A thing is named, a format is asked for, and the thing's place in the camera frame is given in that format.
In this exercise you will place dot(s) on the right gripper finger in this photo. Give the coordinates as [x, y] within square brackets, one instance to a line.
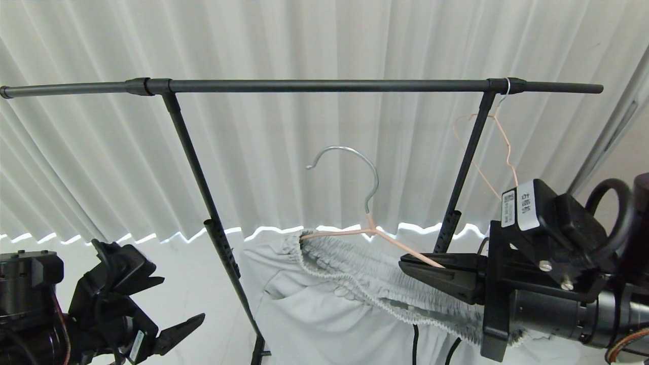
[446, 263]
[456, 289]

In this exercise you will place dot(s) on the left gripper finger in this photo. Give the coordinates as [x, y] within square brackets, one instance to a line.
[177, 334]
[147, 285]

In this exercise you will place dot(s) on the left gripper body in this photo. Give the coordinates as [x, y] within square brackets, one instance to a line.
[106, 339]

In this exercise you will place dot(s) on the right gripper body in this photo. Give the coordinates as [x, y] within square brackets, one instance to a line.
[552, 314]

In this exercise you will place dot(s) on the pink clothes hanger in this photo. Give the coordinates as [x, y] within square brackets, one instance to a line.
[371, 230]
[517, 175]

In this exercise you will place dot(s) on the pale grey shorts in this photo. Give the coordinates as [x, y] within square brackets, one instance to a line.
[314, 314]

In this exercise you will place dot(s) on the black clothes rack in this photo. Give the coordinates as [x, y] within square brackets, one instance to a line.
[329, 85]

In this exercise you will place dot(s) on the white curtain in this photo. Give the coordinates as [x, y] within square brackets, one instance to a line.
[329, 40]

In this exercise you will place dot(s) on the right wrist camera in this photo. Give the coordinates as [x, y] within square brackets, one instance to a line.
[552, 223]

